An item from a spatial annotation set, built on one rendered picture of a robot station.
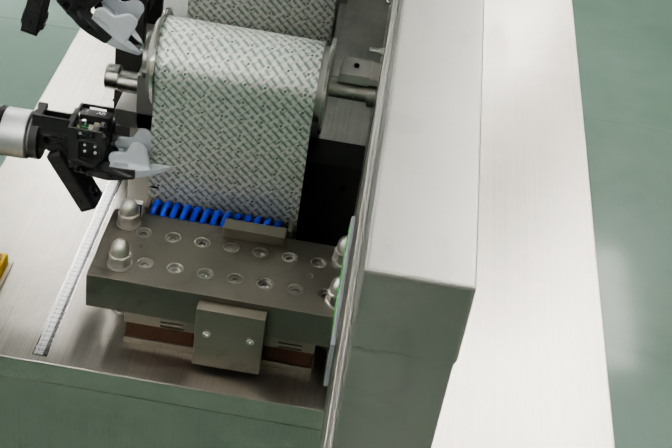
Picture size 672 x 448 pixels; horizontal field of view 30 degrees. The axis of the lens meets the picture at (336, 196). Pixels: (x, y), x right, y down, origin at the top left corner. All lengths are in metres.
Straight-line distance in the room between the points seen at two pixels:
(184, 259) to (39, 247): 0.31
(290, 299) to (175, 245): 0.20
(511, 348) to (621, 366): 2.23
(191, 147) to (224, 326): 0.28
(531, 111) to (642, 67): 3.25
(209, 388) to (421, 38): 0.81
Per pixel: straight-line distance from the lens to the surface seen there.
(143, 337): 1.87
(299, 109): 1.80
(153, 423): 1.89
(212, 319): 1.78
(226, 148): 1.85
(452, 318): 0.91
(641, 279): 3.70
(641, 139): 4.32
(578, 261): 1.29
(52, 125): 1.89
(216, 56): 1.79
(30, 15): 1.85
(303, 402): 1.82
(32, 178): 2.19
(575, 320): 1.22
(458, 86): 1.11
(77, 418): 1.92
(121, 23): 1.81
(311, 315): 1.77
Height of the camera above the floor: 2.22
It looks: 37 degrees down
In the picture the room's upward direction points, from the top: 9 degrees clockwise
